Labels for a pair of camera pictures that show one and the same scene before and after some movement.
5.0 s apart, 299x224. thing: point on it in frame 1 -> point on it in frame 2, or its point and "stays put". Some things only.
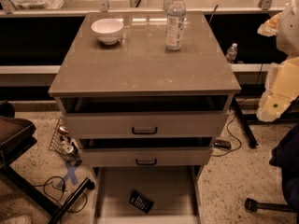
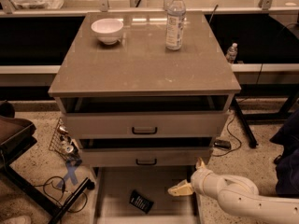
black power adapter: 222,144 stays put
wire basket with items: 64,145 stays put
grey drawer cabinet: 146,94 stays put
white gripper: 290,32 -> 199,181
